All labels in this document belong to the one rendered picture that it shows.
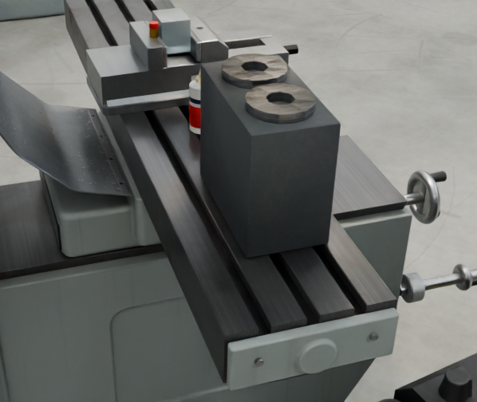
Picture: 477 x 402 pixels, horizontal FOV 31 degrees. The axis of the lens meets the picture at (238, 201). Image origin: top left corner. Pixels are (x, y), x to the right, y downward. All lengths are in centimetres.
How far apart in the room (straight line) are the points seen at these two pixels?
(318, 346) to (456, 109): 266
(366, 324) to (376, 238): 60
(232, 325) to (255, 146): 22
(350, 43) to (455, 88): 62
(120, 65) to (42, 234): 33
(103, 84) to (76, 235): 26
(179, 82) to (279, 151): 48
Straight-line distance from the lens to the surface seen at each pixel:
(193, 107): 139
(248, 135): 103
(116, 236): 145
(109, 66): 149
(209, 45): 148
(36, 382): 162
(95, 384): 165
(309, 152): 106
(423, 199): 185
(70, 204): 144
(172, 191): 126
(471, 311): 254
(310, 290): 108
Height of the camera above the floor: 158
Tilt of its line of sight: 33 degrees down
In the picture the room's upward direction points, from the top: 2 degrees clockwise
